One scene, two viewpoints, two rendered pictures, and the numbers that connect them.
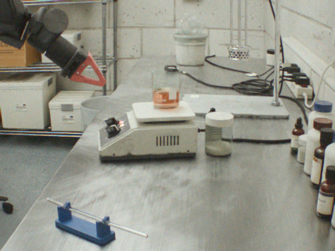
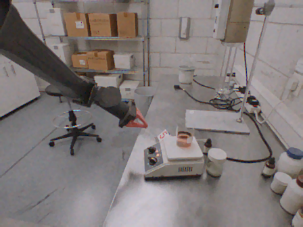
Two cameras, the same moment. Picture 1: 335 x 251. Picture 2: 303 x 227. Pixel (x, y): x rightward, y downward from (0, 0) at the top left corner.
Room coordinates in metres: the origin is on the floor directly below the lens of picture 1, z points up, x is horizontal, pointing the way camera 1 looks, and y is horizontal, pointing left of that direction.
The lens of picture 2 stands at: (0.53, 0.07, 1.23)
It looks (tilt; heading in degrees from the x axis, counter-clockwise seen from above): 29 degrees down; 4
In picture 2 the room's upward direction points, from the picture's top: straight up
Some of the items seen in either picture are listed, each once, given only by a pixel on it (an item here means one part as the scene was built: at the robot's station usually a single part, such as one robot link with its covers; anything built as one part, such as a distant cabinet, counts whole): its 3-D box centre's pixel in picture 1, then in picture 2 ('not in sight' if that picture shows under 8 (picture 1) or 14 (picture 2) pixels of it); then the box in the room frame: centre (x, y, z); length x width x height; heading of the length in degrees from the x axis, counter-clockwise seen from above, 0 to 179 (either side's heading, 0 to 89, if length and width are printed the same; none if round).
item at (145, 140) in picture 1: (150, 131); (174, 156); (1.04, 0.03, 0.79); 0.22 x 0.13 x 0.08; 98
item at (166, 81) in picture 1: (164, 89); (183, 134); (1.06, 0.00, 0.88); 0.07 x 0.06 x 0.08; 70
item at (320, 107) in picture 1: (321, 127); (289, 165); (1.01, -0.34, 0.81); 0.06 x 0.06 x 0.11
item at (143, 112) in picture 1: (162, 111); (181, 146); (1.04, 0.01, 0.83); 0.12 x 0.12 x 0.01; 8
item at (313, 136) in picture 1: (320, 146); (298, 194); (0.89, -0.30, 0.80); 0.06 x 0.06 x 0.11
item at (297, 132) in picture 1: (298, 134); (269, 165); (1.02, -0.29, 0.79); 0.03 x 0.03 x 0.08
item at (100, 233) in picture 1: (83, 221); not in sight; (0.67, 0.13, 0.77); 0.10 x 0.03 x 0.04; 57
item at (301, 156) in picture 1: (308, 149); (281, 183); (0.96, -0.30, 0.78); 0.05 x 0.05 x 0.05
